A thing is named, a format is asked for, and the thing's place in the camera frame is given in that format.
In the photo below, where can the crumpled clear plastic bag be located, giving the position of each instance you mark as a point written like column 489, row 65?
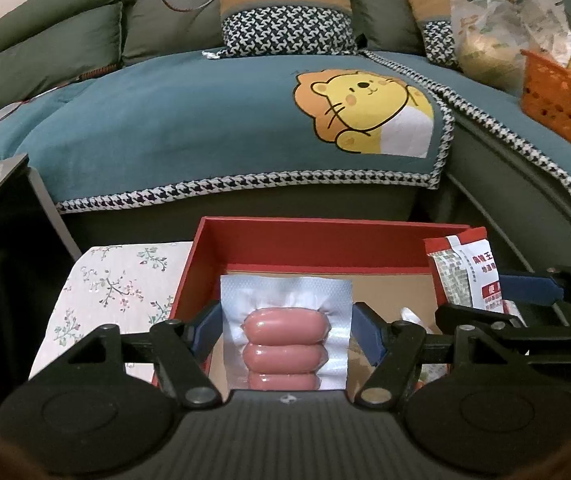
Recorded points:
column 545, row 10

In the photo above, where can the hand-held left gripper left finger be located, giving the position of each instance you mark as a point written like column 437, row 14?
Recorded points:
column 206, row 331

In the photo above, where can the white red spicy strip packet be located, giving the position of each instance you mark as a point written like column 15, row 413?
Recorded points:
column 470, row 270

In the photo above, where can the pink sausage packet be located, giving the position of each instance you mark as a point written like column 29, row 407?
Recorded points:
column 285, row 330

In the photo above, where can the green back cushion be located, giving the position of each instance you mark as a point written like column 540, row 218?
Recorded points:
column 50, row 55
column 385, row 10
column 175, row 30

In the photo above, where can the red cardboard box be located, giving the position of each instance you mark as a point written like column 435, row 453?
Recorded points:
column 315, row 245

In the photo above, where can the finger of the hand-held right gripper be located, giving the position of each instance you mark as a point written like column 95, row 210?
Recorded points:
column 530, row 287
column 565, row 342

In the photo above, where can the teal lion sofa cover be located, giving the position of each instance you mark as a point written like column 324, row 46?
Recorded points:
column 165, row 125

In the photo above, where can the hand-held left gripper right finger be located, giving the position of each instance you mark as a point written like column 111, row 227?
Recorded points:
column 366, row 332

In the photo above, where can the orange plastic basket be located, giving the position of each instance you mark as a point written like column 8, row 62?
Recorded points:
column 560, row 105

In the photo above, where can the teal houndstooth trim sofa cover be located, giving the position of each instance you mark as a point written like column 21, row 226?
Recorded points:
column 490, row 105

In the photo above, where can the plastic bag with fruit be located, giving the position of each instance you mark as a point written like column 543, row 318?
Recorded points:
column 488, row 45

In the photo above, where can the houndstooth tan cushion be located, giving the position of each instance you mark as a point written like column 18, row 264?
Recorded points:
column 435, row 35
column 285, row 25

